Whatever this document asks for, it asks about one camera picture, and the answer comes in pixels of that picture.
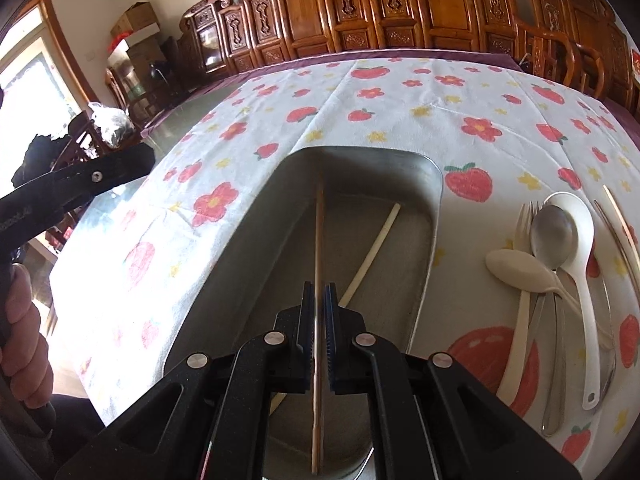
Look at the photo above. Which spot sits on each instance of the metal spoon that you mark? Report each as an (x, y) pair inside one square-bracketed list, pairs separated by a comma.
[(550, 235)]

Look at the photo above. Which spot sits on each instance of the cream plastic fork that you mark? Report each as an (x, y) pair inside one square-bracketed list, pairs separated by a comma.
[(514, 350)]

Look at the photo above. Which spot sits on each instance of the large dark cardboard box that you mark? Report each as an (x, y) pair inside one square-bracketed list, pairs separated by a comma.
[(145, 60)]

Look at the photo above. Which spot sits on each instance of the strawberry flower printed tablecloth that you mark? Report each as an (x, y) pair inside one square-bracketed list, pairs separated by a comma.
[(400, 110)]

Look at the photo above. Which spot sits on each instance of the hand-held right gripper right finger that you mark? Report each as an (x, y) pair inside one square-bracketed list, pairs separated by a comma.
[(331, 310)]

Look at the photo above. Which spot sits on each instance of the white flat box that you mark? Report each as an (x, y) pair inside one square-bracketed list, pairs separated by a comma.
[(132, 40)]

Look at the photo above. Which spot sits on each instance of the white chopstick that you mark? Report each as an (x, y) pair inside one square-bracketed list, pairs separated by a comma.
[(375, 250)]

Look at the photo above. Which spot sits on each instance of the person's left hand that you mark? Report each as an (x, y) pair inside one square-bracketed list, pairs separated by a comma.
[(25, 340)]

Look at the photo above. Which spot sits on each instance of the wooden armchair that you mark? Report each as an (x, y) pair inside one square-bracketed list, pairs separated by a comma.
[(550, 55)]

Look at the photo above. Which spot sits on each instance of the person's left forearm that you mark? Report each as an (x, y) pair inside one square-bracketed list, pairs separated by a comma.
[(45, 435)]

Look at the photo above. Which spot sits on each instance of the clear plastic bag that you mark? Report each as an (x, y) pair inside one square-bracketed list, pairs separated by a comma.
[(112, 125)]

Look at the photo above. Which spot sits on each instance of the red paper box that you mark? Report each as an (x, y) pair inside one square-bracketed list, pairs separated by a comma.
[(636, 62)]

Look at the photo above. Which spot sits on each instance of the brown wooden chopstick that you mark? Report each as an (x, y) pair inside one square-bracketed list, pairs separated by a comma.
[(318, 235)]

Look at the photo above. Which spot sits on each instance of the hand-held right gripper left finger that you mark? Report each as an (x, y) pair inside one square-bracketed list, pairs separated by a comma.
[(307, 310)]

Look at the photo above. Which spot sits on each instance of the large white spoon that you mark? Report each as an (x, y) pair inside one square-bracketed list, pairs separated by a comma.
[(582, 230)]

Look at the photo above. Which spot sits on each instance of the brown cardboard box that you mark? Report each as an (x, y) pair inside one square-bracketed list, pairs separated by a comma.
[(135, 17)]

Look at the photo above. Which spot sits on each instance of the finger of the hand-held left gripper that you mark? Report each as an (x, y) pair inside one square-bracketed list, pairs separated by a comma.
[(115, 167)]

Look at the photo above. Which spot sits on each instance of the wooden framed window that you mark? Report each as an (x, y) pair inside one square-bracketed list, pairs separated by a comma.
[(35, 70)]

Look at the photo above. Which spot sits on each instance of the rectangular metal tray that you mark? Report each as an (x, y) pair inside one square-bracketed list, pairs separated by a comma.
[(250, 260)]

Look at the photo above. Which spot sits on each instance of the carved wooden chair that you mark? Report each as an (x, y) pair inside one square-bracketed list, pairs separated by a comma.
[(585, 10), (445, 0), (300, 5), (210, 40)]

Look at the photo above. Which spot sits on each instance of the small beige spoon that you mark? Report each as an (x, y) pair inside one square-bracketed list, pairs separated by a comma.
[(515, 270)]

